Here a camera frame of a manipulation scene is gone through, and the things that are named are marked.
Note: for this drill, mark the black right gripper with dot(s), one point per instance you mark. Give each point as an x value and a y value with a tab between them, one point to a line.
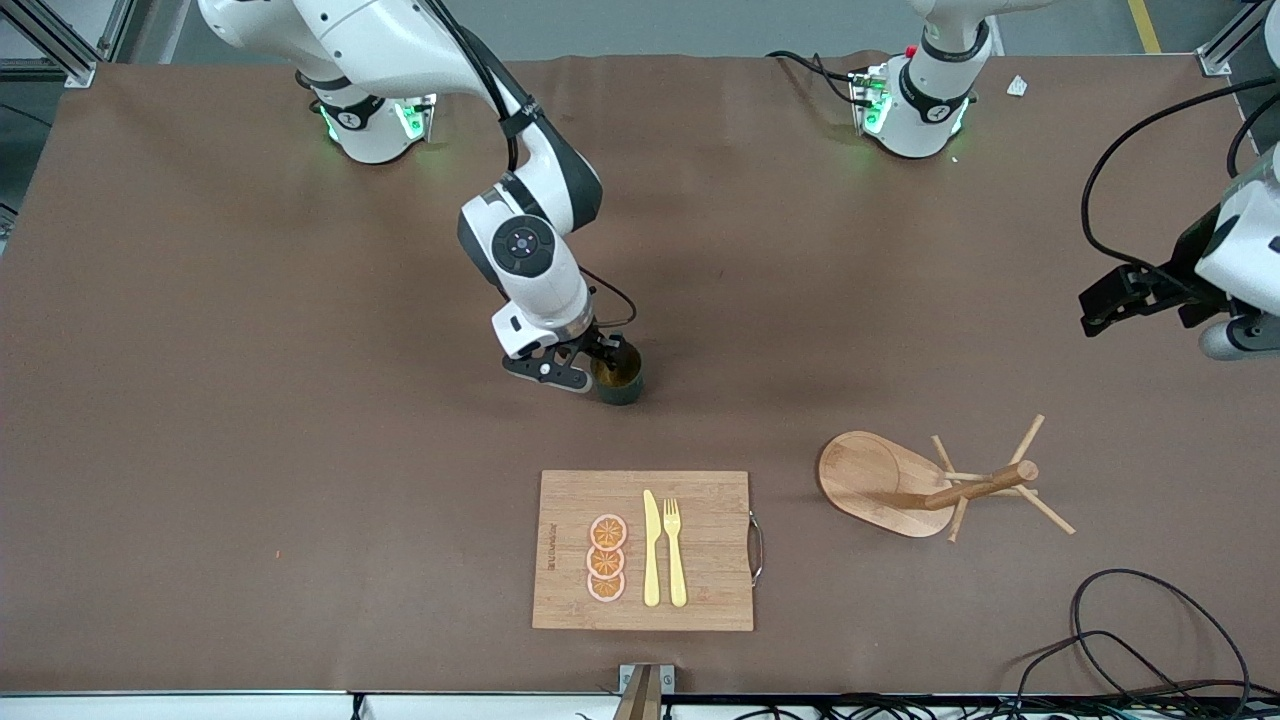
597	346

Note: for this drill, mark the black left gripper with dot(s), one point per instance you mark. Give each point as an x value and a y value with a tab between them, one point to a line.
1186	268

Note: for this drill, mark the dark green ribbed cup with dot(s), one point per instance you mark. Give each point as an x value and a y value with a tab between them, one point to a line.
625	390

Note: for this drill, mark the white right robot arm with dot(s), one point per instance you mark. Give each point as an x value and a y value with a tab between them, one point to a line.
530	250

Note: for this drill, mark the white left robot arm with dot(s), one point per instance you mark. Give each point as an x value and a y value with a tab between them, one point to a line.
925	110

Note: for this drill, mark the wooden cup rack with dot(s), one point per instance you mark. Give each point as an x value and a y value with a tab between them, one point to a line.
870	480

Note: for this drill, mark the toy orange slice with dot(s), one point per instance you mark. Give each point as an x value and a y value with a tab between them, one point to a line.
608	531
605	563
606	588

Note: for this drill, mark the yellow plastic knife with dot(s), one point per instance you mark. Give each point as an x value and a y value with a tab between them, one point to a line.
651	560

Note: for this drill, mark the yellow plastic fork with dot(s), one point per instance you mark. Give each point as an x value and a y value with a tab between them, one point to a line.
677	570

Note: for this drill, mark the white paper scrap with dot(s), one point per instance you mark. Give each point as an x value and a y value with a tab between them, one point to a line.
1017	86

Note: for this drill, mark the brown table cloth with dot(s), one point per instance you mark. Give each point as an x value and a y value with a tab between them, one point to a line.
300	400

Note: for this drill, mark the aluminium frame profile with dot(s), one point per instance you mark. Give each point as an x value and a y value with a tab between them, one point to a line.
50	72
1215	60

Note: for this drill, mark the metal and wood bracket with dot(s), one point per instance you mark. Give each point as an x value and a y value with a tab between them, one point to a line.
645	700

